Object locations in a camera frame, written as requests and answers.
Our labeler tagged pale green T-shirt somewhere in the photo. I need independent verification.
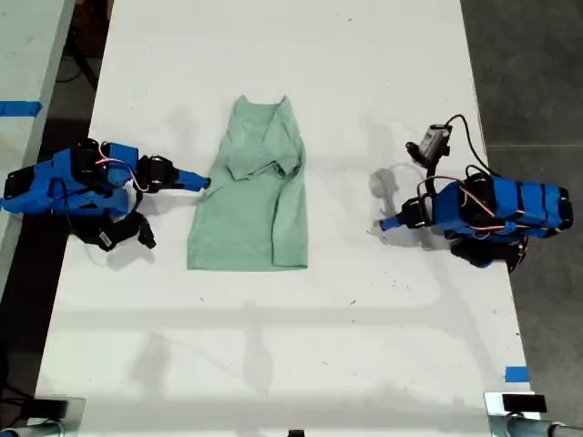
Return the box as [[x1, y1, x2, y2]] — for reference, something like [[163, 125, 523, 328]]
[[186, 94, 311, 272]]

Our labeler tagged long blue tape strip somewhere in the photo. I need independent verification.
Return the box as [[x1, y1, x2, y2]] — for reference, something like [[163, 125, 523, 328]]
[[0, 100, 44, 118]]

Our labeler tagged white side table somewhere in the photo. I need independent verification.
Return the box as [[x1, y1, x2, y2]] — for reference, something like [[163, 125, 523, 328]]
[[0, 0, 77, 286]]

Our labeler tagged small blue tape square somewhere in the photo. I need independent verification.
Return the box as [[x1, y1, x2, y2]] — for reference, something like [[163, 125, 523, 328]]
[[504, 365, 531, 384]]

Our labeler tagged metal pipe clamp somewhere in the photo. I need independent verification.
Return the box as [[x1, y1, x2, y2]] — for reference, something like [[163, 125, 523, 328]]
[[488, 412, 583, 437], [0, 420, 70, 437]]

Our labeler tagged black box on clear plate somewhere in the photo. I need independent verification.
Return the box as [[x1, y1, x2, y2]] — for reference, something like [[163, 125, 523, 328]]
[[26, 395, 87, 430]]

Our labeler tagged red white arm wire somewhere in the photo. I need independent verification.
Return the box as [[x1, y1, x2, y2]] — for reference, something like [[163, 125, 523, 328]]
[[456, 176, 497, 216], [94, 140, 152, 193]]

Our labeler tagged black camera stalk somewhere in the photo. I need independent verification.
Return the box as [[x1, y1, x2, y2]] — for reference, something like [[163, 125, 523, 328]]
[[424, 153, 444, 183]]

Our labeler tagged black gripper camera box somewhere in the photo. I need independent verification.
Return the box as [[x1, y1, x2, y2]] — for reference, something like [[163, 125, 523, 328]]
[[404, 122, 453, 161], [93, 216, 159, 252]]

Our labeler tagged black camera cable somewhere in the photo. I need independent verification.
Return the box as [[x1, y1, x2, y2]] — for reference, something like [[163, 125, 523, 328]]
[[445, 113, 497, 177]]

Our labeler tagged black floor cable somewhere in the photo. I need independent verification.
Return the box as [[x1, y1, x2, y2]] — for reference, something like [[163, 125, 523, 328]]
[[56, 40, 100, 90]]

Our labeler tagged black box on white bracket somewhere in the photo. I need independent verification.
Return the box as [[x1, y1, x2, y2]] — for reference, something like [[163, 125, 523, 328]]
[[483, 391, 548, 416]]

